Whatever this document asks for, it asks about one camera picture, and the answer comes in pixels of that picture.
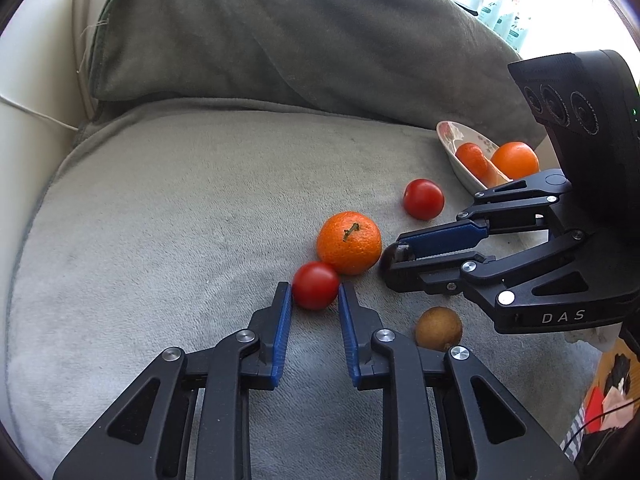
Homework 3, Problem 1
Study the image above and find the brown longan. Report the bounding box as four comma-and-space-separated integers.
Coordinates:
414, 307, 463, 352

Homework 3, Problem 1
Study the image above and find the red cherry tomato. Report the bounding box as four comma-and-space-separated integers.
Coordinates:
402, 179, 445, 221
292, 261, 340, 311

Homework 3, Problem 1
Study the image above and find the mandarin with stem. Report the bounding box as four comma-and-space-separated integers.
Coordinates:
316, 211, 382, 275

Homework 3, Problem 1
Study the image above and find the small mandarin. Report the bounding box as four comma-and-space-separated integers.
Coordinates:
456, 142, 488, 179

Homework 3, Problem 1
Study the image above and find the large orange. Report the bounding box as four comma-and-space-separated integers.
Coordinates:
490, 142, 540, 180

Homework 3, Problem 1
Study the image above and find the peeled pomelo segment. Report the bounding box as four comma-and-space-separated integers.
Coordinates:
468, 154, 510, 188

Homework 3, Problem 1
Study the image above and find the floral white plate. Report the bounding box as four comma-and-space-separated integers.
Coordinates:
436, 122, 510, 194

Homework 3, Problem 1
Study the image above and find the orange paper bag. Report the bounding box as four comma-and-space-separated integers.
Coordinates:
561, 339, 640, 480

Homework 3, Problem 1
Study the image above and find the grey sofa blanket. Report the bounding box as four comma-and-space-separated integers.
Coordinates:
4, 0, 601, 480

